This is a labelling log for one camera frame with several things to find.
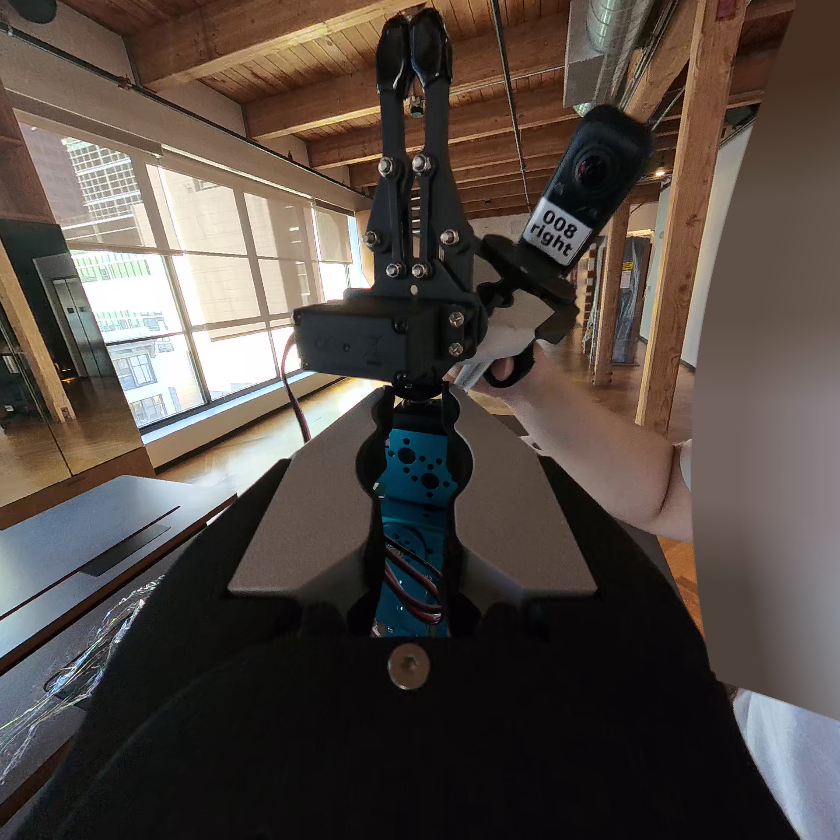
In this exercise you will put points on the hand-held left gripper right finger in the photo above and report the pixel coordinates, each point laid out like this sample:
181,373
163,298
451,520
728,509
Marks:
525,525

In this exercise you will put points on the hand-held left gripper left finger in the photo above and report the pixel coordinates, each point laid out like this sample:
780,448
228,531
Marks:
295,525

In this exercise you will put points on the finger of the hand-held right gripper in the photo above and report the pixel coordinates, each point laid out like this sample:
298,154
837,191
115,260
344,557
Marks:
518,325
484,274

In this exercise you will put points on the blue and black toy robot arm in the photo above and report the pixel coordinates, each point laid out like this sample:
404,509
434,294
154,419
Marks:
407,308

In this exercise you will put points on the person's right forearm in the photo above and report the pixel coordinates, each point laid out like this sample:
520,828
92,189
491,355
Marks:
604,459

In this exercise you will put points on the dark grey desk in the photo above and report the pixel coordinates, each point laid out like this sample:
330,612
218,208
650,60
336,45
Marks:
65,525

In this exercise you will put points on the person's right hand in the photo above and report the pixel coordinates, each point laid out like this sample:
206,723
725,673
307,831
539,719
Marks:
535,390

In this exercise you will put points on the dark standing panel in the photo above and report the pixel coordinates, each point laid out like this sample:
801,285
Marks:
630,302

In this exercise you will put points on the black metal ceiling pipe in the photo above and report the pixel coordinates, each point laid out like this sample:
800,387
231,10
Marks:
512,98

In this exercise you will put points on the clear plastic wrap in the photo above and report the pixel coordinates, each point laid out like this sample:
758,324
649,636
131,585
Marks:
39,715

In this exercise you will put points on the black ceiling speaker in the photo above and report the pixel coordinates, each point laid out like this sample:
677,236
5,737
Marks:
36,10

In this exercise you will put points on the slim wooden post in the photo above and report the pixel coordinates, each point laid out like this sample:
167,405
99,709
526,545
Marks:
610,295

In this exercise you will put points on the thick wooden post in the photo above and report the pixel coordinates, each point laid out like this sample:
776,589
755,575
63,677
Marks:
689,229

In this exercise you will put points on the silver air duct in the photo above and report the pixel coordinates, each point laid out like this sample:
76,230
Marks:
610,46

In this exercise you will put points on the wooden wall shelf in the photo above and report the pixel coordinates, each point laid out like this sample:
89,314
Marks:
23,164

